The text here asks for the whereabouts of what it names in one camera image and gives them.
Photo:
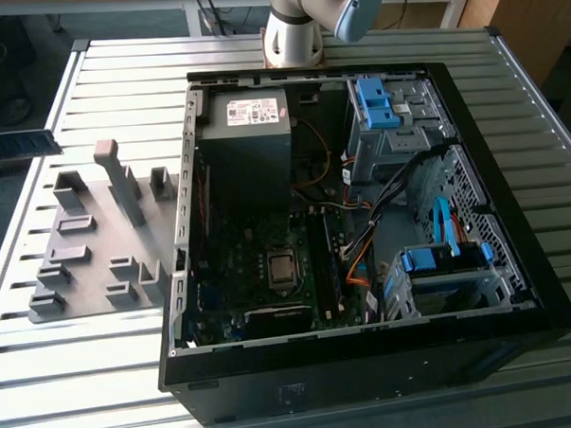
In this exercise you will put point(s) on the perforated metal bracket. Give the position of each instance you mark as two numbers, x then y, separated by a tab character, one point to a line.
474	201

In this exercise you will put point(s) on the black office chair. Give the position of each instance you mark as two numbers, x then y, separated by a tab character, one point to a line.
15	109

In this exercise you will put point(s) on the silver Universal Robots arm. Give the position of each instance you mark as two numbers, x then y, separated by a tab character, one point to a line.
292	38

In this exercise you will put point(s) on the green motherboard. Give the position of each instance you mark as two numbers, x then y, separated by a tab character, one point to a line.
236	282

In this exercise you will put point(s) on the wooden cabinet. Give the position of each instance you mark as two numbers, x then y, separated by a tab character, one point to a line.
533	23

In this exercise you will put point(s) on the grey power supply with label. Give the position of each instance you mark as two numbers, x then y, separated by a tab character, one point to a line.
245	154

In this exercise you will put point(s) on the silver CPU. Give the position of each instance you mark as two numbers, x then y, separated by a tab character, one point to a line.
281	268

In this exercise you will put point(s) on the black graphics card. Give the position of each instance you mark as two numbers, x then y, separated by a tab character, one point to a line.
276	321

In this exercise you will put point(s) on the grey plastic parts rack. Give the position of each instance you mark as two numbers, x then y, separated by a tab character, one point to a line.
101	217

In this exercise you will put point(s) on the large blue drive carrier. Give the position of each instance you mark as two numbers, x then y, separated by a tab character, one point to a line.
375	106

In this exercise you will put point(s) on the silver metal disk bay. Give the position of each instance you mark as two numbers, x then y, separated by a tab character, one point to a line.
459	278

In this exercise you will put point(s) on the CPU socket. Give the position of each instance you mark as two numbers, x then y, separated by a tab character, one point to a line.
283	289

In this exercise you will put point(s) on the grey metal drive cage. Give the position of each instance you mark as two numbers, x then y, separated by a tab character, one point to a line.
405	142

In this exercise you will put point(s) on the small blue clip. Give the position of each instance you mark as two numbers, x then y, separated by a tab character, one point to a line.
486	253

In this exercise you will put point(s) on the black open PC case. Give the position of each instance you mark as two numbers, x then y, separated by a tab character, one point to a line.
321	378

